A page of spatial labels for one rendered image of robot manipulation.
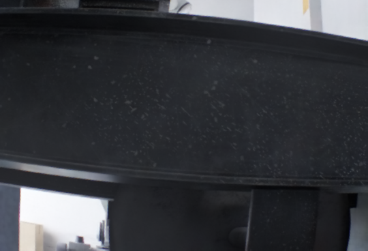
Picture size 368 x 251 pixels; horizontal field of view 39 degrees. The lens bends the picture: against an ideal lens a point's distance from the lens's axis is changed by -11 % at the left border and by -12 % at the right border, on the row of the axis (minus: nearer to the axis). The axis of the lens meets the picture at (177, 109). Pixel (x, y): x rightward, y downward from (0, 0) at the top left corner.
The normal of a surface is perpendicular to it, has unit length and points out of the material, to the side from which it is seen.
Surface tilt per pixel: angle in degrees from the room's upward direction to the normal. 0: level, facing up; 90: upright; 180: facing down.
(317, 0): 90
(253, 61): 90
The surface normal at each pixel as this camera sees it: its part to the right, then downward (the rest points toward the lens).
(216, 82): 0.06, -0.21
